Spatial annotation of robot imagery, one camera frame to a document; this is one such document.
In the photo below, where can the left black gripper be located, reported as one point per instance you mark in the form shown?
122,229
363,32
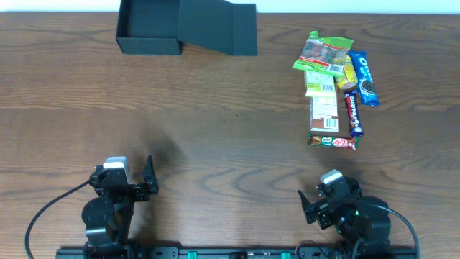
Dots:
138,191

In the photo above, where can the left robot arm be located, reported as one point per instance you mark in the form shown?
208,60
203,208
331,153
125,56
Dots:
108,216

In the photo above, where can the light green carton box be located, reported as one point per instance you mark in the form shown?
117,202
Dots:
319,84

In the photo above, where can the yellow plastic jar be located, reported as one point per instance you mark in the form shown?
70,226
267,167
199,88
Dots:
349,78

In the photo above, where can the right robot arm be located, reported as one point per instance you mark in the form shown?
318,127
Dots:
362,221

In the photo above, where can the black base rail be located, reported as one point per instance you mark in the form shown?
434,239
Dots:
175,253

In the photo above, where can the black gift box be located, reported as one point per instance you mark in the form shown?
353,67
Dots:
161,27

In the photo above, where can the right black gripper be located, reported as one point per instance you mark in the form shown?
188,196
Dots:
320,210

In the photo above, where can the green red KitKat bar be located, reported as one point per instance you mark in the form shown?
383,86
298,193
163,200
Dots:
339,142

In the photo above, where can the brown and white carton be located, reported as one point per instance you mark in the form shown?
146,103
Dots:
324,115

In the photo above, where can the green snack mix bag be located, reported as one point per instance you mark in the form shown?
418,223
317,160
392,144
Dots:
324,55

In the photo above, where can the blue Oreo cookie pack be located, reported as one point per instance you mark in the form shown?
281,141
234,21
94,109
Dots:
365,84

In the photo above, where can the purple Dairy Milk bar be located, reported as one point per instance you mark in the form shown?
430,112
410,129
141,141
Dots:
350,98

